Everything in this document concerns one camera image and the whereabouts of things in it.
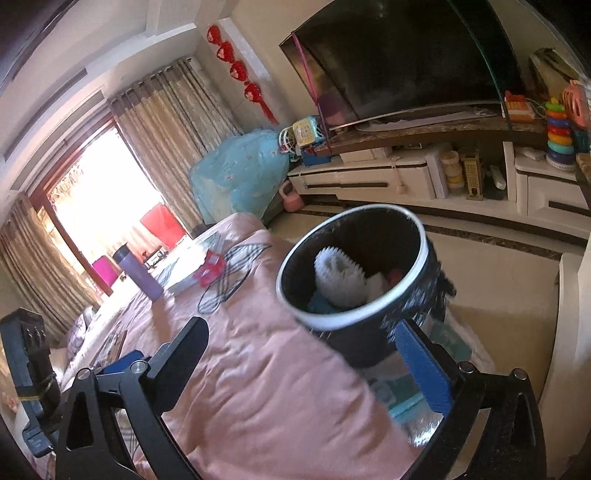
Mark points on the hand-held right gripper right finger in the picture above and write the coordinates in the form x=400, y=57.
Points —
x=422, y=364

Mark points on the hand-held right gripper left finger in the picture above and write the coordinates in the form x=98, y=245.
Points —
x=184, y=353

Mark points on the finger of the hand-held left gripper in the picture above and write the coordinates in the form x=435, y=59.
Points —
x=122, y=363

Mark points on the black bin with white rim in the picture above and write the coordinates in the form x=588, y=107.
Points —
x=415, y=304

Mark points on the white ribbed brush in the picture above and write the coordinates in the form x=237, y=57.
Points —
x=337, y=277

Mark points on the white board book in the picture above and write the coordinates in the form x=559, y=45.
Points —
x=184, y=267

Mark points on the small red packet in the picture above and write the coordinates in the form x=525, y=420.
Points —
x=210, y=270

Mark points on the beige patterned curtain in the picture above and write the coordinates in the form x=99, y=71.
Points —
x=37, y=267
x=171, y=138

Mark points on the purple thermos bottle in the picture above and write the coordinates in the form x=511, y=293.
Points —
x=138, y=277

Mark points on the white tissue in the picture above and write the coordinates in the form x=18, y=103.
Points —
x=375, y=286

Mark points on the magenta stool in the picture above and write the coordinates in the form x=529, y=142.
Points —
x=104, y=272

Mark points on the red chair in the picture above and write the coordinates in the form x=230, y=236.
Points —
x=161, y=226

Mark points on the white armchair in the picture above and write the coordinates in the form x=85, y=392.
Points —
x=568, y=332

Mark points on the light blue printed cover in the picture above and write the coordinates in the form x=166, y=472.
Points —
x=235, y=175

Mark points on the pink kettlebell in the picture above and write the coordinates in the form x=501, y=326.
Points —
x=291, y=201

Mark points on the white television cabinet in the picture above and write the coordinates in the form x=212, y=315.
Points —
x=369, y=180

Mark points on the yellow patterned box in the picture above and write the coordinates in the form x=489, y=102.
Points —
x=472, y=177

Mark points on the yellow jar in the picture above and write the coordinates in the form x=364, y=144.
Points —
x=451, y=170

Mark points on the white remote control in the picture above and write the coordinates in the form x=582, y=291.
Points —
x=497, y=177

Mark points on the blue toy crate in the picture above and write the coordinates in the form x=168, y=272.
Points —
x=316, y=158

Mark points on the colourful toy box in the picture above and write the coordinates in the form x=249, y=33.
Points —
x=307, y=131

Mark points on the colourful stacking rings toy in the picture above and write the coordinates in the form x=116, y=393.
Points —
x=561, y=138

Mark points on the orange toy phone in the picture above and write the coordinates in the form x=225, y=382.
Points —
x=519, y=108

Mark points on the red hanging decoration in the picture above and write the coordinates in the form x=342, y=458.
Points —
x=238, y=69

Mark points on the pink stick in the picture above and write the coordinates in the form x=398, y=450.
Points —
x=314, y=87

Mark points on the pink plastic toy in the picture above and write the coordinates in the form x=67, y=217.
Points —
x=575, y=104

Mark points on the black television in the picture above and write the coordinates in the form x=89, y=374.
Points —
x=406, y=60

